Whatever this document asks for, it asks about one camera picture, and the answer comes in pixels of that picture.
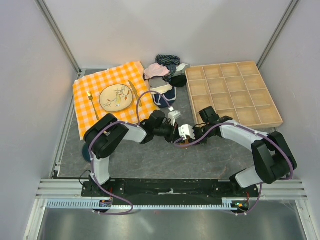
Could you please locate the beige floral plate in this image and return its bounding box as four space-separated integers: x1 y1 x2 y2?
99 84 134 113

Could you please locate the striped dark underwear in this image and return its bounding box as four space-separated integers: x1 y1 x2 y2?
155 54 181 73

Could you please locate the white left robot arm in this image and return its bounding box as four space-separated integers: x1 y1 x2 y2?
83 108 181 197

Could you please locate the orange checkered cloth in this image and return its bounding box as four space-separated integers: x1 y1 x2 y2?
73 61 159 140

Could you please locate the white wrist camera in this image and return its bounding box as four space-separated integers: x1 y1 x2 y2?
178 124 196 141
168 106 182 126

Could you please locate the navy blue underwear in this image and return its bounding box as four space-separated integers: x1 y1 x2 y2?
152 87 177 108

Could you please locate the grey cable duct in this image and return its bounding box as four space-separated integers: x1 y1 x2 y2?
46 199 238 211

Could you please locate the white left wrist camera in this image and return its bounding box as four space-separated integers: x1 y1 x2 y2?
168 106 182 126

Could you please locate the black underwear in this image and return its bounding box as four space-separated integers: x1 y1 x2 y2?
169 74 187 88

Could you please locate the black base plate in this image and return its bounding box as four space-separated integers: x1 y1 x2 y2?
81 177 260 206

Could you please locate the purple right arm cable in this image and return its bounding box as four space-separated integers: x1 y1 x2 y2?
173 123 295 216

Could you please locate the grey beige underwear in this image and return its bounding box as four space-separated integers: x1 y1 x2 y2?
148 76 173 94

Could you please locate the wooden compartment tray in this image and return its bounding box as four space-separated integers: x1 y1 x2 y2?
185 61 283 130

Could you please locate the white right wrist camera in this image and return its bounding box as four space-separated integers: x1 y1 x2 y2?
178 124 196 141

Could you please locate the white grey underwear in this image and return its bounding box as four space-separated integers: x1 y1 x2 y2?
173 63 190 77

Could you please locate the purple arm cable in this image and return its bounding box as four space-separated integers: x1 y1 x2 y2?
89 91 176 215
173 123 295 216

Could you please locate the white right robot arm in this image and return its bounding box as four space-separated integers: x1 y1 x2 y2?
189 106 297 197

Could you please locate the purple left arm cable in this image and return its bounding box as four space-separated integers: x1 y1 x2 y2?
89 91 176 215

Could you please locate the gold fork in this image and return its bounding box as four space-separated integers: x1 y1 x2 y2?
86 91 100 121

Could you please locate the brown underwear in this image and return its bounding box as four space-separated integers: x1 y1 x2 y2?
180 136 194 148

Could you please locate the blue bowl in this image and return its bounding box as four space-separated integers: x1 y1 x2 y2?
81 143 91 164

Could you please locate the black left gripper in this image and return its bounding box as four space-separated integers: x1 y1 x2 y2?
153 121 185 144

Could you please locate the pink underwear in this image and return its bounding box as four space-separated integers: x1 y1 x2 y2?
143 63 170 80

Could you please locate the gold knife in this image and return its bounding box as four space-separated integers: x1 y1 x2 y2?
128 81 142 107

